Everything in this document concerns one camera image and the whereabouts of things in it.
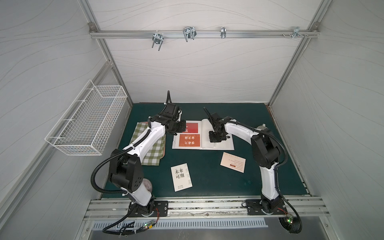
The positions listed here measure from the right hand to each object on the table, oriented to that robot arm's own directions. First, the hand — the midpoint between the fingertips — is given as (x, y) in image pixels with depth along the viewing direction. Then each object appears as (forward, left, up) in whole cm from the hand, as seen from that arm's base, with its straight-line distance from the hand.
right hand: (213, 139), depth 97 cm
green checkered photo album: (-13, +38, -1) cm, 40 cm away
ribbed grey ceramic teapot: (+10, -33, +2) cm, 35 cm away
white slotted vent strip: (-44, -11, -3) cm, 46 cm away
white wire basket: (-15, +61, +29) cm, 70 cm away
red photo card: (+9, +15, -1) cm, 18 cm away
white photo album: (+9, +6, 0) cm, 11 cm away
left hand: (-1, +18, +14) cm, 23 cm away
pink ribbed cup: (-30, +36, +1) cm, 47 cm away
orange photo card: (0, +16, -2) cm, 16 cm away
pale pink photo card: (-14, -12, -4) cm, 19 cm away
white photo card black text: (-25, +19, -3) cm, 31 cm away
